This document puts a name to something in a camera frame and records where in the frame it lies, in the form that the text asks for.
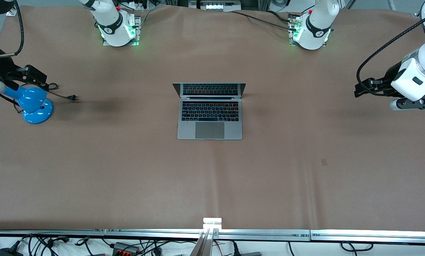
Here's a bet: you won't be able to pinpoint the grey laptop with black keyboard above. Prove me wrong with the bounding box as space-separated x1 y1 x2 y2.
172 83 246 140

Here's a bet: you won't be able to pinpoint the black cable loop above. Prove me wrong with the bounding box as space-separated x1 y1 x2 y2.
340 241 373 252

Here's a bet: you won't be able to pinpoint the black lamp power cord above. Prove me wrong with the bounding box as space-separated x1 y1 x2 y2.
0 83 78 114

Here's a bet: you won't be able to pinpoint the black braided base cable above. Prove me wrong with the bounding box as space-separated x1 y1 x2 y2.
230 11 296 31

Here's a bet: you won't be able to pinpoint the brown table mat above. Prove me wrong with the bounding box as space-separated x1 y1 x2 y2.
0 4 425 231

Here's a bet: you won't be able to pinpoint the aluminium profile strut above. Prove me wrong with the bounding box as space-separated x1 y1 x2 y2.
189 229 220 256

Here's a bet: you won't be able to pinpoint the black power adapter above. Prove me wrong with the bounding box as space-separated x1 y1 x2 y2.
0 241 23 256

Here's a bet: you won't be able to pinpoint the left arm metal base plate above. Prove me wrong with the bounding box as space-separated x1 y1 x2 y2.
288 14 331 47

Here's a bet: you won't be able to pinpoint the grey base cable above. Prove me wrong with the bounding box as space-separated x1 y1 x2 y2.
139 4 166 26

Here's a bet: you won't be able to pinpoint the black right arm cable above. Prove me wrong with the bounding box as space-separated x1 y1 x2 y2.
0 0 25 58

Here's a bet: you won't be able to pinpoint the grey connector box orange levers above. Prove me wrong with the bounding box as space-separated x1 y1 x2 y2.
112 242 140 255

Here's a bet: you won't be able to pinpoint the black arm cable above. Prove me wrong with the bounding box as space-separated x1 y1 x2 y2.
0 0 25 58
356 20 425 96

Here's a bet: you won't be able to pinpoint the blue desk lamp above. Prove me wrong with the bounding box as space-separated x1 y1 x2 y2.
2 86 54 125

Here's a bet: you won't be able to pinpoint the aluminium edge rail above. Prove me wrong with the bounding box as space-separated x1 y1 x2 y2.
310 230 425 246
105 229 311 242
0 229 106 237

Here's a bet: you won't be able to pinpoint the white power strip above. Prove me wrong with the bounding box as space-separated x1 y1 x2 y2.
125 0 149 10

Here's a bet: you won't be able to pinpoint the black smooth base cable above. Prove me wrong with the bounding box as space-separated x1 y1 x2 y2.
267 10 293 23

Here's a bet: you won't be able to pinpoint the shiny metal bracket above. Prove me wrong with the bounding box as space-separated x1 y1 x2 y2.
203 218 222 231

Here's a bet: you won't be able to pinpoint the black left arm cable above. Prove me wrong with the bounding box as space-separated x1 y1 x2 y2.
356 20 425 96

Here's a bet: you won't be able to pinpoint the black tangled cable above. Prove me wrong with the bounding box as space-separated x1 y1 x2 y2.
22 234 70 256

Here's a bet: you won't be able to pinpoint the silver device with white connectors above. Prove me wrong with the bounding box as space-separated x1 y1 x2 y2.
188 0 242 12

